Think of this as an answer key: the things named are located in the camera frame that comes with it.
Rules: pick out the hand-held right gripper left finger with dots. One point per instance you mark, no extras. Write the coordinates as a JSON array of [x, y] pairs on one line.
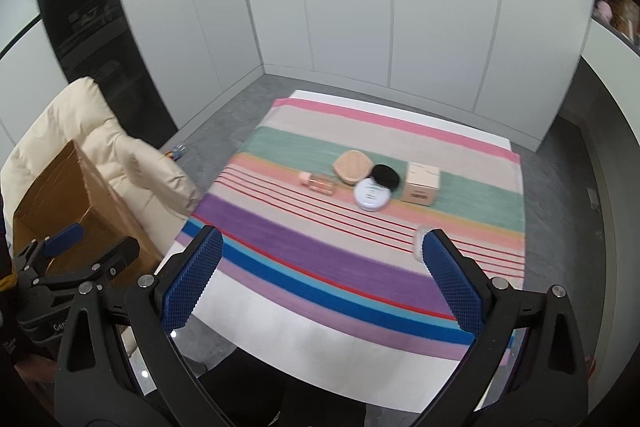
[[195, 277]]

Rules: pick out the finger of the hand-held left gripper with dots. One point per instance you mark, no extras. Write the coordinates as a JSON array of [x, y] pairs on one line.
[[110, 257], [62, 239]]

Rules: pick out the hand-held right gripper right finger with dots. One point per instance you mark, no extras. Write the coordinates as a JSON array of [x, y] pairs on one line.
[[452, 282]]

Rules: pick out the brown cardboard box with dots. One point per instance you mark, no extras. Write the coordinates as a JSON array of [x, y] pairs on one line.
[[100, 207]]

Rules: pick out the beige square carton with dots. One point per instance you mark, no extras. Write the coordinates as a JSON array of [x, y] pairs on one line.
[[422, 184]]

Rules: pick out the white round jar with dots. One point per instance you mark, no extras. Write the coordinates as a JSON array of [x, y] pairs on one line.
[[372, 194]]

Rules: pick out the beige rounded compact case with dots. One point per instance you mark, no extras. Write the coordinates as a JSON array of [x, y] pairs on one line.
[[350, 167]]

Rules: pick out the small pink bottle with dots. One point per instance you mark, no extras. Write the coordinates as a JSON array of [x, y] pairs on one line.
[[320, 183]]

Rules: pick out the person's dark clothing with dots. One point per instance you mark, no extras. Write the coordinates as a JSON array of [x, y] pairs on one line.
[[240, 387]]

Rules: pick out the small colourful floor object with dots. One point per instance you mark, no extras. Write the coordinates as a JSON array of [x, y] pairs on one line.
[[176, 153]]

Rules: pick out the cream padded chair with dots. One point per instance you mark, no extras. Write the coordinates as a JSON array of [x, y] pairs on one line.
[[100, 122]]

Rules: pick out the striped colourful blanket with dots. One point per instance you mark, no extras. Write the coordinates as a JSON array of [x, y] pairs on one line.
[[325, 257]]

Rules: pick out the dark glass cabinet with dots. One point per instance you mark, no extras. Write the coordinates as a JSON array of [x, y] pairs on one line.
[[100, 32]]

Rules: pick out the brown woven basket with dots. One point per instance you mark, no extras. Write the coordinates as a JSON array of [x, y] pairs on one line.
[[625, 14]]

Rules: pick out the wall outlet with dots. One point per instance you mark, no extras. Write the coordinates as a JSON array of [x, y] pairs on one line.
[[593, 199]]

